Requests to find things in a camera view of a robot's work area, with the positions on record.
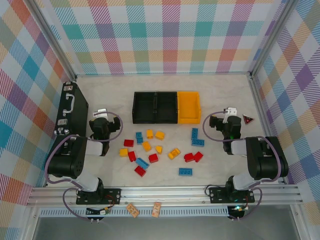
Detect red black triangular token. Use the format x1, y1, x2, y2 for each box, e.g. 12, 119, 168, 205
242, 113, 255, 126

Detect yellow plastic bin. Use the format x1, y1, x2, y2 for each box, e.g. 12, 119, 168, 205
176, 91, 202, 125

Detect black plastic bin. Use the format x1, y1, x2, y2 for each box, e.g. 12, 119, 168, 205
131, 91, 158, 125
154, 91, 180, 125

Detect orange paper ticket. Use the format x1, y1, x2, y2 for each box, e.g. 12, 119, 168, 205
126, 202, 140, 218
151, 201, 162, 218

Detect grey metal sheet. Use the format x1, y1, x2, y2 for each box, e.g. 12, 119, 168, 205
32, 216, 301, 240

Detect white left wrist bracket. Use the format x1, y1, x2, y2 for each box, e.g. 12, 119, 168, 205
92, 108, 109, 120

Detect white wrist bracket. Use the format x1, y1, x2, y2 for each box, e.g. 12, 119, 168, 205
92, 108, 109, 120
223, 106, 238, 124

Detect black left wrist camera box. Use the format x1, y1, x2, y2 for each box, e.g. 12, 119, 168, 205
110, 116, 121, 133

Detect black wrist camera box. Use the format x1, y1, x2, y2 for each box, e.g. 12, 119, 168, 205
110, 116, 121, 133
208, 116, 221, 130

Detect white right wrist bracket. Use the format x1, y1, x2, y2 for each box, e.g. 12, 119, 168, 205
223, 106, 238, 124

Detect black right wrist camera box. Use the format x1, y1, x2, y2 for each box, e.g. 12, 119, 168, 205
208, 116, 221, 130

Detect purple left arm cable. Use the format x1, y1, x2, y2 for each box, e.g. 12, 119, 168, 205
44, 112, 125, 221

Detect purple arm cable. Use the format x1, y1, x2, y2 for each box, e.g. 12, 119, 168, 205
202, 111, 282, 222
44, 112, 125, 221

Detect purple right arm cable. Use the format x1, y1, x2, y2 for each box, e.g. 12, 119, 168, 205
202, 111, 282, 222

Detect black briefcase with metal handle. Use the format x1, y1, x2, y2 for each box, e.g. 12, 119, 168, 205
54, 80, 90, 141

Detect aluminium side rail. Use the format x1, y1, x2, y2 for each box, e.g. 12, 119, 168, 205
248, 73, 288, 186

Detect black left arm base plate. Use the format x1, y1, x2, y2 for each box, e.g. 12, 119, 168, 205
75, 187, 122, 206

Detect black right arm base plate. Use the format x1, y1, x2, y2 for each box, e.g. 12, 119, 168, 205
208, 186, 256, 205

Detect power connector with wires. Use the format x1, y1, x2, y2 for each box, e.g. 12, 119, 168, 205
86, 206, 112, 216
231, 203, 251, 213

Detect thin aluminium frame rail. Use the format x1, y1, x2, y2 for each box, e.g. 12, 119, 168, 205
74, 72, 252, 77

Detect wide aluminium frame rail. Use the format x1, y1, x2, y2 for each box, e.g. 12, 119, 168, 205
26, 186, 301, 208

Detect aluminium frame post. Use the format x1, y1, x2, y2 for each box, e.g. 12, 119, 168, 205
29, 0, 78, 81
248, 0, 300, 80

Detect white slotted cable duct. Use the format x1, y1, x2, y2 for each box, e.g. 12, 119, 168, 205
39, 208, 230, 218

